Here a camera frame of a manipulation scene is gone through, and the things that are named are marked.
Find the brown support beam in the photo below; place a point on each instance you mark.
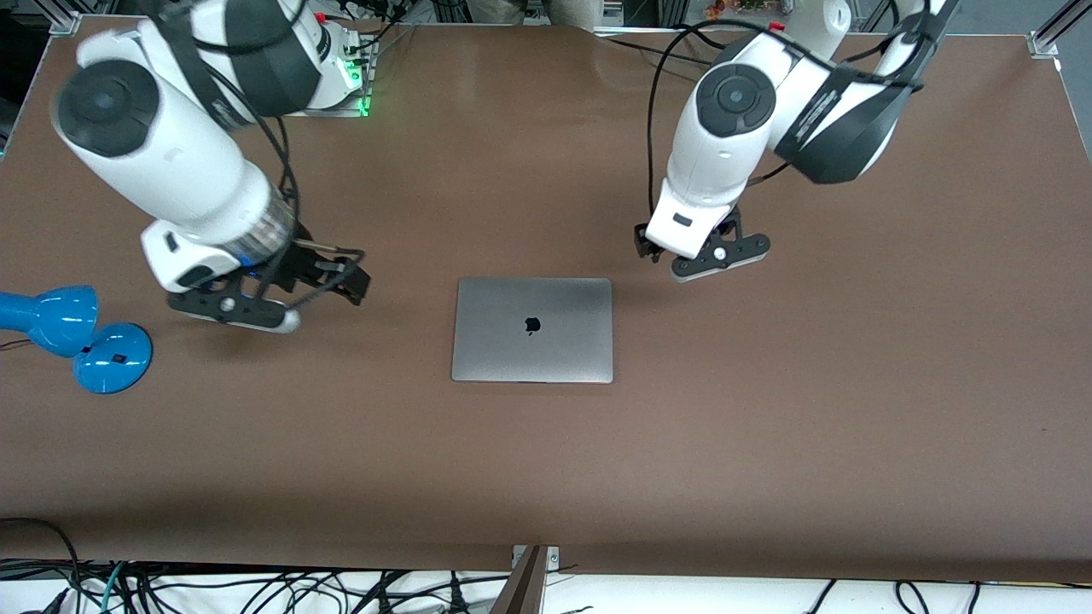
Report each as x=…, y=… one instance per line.
x=520, y=593

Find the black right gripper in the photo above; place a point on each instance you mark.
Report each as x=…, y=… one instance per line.
x=304, y=261

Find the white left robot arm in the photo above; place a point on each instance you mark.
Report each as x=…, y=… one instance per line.
x=725, y=153

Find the small metal table bracket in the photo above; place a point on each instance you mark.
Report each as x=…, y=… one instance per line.
x=553, y=558

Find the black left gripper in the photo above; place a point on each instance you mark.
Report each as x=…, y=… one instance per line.
x=642, y=244

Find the grey aluminium laptop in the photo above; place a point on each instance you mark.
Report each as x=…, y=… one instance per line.
x=512, y=341

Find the aluminium frame corner profile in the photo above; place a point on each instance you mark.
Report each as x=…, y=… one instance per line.
x=64, y=17
x=1045, y=41

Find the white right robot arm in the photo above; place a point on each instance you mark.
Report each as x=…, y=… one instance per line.
x=171, y=162

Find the blue desk lamp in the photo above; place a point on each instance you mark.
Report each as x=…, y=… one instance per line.
x=111, y=362

